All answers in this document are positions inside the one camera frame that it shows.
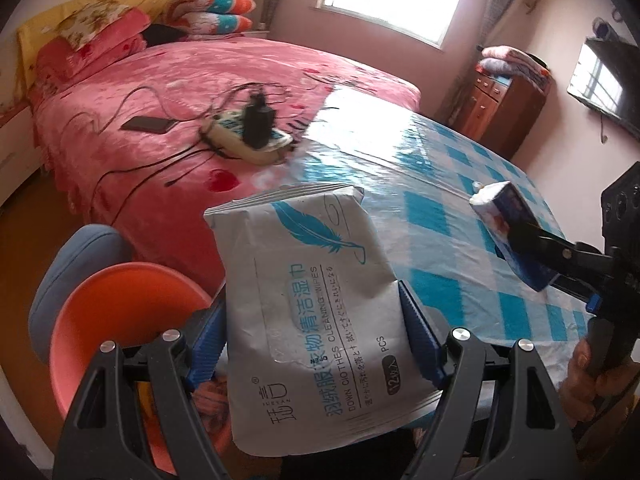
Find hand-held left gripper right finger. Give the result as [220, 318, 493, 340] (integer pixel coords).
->
[397, 280, 576, 480]

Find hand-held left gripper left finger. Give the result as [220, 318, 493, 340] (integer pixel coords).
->
[57, 300, 228, 480]

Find blue tissue pack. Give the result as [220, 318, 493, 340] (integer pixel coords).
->
[470, 181, 558, 292]

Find orange plastic basin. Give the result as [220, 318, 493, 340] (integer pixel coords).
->
[49, 262, 233, 476]

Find white wet wipes pack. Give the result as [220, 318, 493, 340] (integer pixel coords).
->
[204, 184, 441, 457]

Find person's right hand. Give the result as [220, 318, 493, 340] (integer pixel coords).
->
[557, 337, 640, 431]

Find blue checked tablecloth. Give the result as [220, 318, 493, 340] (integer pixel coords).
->
[250, 87, 591, 426]

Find wooden cabinet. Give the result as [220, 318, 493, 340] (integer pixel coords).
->
[452, 72, 548, 161]

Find blue stool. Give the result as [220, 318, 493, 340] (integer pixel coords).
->
[27, 224, 133, 346]

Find pink folded bedding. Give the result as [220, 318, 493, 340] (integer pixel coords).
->
[475, 45, 551, 81]

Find white power strip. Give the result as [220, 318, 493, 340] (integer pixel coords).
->
[200, 110, 295, 165]

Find black smartphone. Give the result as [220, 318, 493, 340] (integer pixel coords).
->
[121, 116, 178, 134]

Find black charger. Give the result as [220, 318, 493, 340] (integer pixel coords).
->
[243, 92, 276, 150]

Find grey curtain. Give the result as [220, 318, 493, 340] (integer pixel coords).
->
[472, 0, 526, 51]

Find white nightstand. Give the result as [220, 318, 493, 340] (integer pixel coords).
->
[0, 105, 43, 206]

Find pink bed blanket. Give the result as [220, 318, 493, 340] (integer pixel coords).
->
[30, 35, 421, 291]

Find black cloth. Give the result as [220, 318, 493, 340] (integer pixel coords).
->
[142, 24, 188, 46]

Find pink pillows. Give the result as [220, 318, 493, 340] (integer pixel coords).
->
[35, 10, 153, 81]

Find floral pillow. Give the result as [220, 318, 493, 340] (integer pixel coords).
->
[60, 2, 132, 52]

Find yellow headboard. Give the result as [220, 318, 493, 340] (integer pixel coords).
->
[17, 0, 218, 86]

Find wall television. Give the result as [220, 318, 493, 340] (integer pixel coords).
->
[566, 37, 640, 133]

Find dark wall fixture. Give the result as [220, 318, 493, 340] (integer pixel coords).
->
[592, 17, 620, 42]

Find black cable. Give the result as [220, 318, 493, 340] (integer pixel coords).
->
[87, 142, 213, 211]

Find grey charging cable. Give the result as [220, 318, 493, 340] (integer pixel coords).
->
[82, 85, 216, 133]

